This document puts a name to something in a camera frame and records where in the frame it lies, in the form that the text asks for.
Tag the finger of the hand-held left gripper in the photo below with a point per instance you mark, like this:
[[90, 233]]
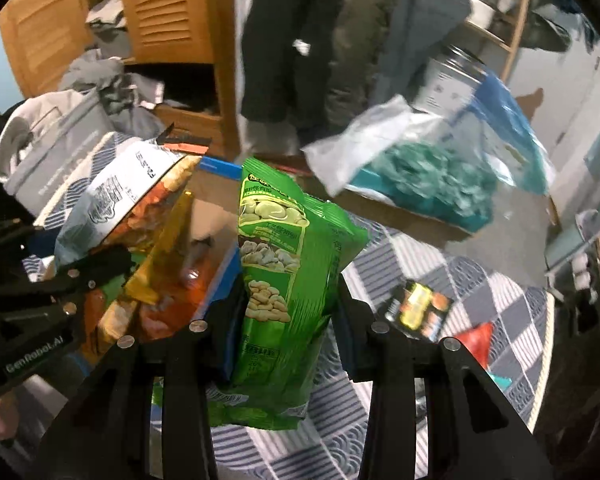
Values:
[[100, 267]]

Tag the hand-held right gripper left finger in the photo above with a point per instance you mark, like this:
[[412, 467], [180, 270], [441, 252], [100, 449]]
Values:
[[225, 347]]

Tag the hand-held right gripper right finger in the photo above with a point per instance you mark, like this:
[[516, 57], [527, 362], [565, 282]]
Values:
[[351, 347]]

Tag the yellow popcorn snack packet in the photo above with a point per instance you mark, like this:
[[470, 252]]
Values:
[[117, 321]]

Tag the orange snack packet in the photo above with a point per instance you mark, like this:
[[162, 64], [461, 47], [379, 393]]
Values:
[[197, 290]]

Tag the long yellow snack packet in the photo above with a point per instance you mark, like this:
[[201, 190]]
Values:
[[165, 250]]

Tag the white-backed snack packet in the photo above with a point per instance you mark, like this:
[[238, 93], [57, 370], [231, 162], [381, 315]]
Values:
[[110, 195]]

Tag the green bean snack packet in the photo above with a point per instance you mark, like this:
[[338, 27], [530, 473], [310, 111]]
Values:
[[280, 270]]

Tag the blue-rimmed cardboard box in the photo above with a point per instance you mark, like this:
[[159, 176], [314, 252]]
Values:
[[215, 220]]

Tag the black burger-print snack packet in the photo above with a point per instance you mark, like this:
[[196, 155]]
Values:
[[415, 310]]

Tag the navy white patterned tablecloth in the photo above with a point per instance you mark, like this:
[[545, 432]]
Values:
[[430, 270]]

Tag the grey tote bag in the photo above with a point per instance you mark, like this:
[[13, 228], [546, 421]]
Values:
[[55, 160]]

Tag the red snack packet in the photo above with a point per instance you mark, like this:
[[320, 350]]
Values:
[[476, 342]]

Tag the brown cardboard carton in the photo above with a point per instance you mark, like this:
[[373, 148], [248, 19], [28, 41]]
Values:
[[410, 220]]

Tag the teal snack packet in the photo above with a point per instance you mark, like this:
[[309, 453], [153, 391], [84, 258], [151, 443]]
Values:
[[501, 381]]

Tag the grey clothes pile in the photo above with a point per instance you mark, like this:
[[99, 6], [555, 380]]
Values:
[[95, 75]]

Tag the white shirt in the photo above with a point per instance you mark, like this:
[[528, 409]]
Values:
[[265, 137]]

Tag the white plastic bag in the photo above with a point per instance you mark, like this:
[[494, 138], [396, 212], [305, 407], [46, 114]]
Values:
[[370, 135]]

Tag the grey white clothes in wardrobe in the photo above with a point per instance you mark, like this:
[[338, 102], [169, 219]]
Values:
[[107, 25]]

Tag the shoe rack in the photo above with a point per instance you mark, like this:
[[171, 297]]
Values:
[[580, 260]]

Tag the wooden louvered wardrobe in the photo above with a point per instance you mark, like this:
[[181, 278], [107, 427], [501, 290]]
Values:
[[175, 10]]

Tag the white patterned storage box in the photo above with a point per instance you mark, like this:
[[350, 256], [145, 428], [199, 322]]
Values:
[[445, 90]]

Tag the blue plastic bag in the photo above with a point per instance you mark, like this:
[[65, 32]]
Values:
[[510, 120]]

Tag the black coat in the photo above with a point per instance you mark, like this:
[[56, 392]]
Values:
[[280, 35]]

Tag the metal pot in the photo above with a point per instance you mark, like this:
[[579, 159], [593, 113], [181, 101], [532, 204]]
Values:
[[462, 57]]

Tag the olive jacket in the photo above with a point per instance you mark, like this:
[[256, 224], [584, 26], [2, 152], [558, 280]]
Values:
[[365, 35]]

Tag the grey-blue coat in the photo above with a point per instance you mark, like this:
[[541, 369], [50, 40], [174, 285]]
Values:
[[430, 10]]

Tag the wooden ladder shelf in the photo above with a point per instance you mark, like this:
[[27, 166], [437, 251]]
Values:
[[515, 25]]

